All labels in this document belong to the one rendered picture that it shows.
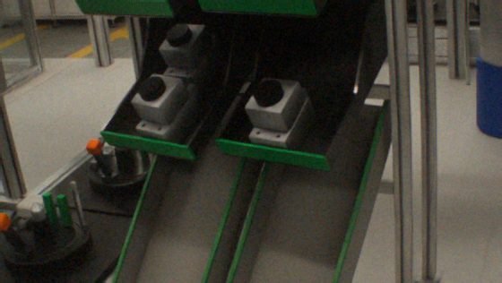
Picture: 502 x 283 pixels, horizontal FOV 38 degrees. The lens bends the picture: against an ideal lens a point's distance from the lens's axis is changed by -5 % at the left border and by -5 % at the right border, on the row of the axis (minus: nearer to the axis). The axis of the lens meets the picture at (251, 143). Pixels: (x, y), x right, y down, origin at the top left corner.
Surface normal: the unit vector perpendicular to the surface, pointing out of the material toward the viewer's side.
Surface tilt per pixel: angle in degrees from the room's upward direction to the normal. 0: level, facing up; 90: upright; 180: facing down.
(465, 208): 0
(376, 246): 0
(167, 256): 45
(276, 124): 115
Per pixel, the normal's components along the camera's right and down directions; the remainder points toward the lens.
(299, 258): -0.46, -0.36
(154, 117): -0.49, 0.73
